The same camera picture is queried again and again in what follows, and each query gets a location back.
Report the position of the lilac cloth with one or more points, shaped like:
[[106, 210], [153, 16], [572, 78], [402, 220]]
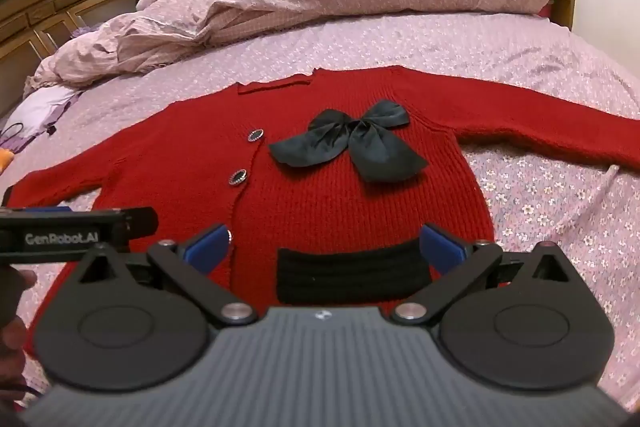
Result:
[[40, 109]]

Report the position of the orange toy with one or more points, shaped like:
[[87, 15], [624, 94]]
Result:
[[3, 159]]

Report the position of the red knit cardigan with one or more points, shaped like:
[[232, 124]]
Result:
[[325, 207]]

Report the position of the black satin bow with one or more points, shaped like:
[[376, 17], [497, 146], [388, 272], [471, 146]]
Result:
[[365, 142]]

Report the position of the carved wooden headboard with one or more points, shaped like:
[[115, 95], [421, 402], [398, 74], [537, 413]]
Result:
[[55, 2]]

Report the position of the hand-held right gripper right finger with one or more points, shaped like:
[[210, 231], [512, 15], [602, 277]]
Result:
[[440, 249]]

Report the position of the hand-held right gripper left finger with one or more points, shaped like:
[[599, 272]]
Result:
[[207, 244]]

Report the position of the person's left hand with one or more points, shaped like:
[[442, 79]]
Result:
[[12, 347]]

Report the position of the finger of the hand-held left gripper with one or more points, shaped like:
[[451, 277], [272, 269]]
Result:
[[142, 222]]

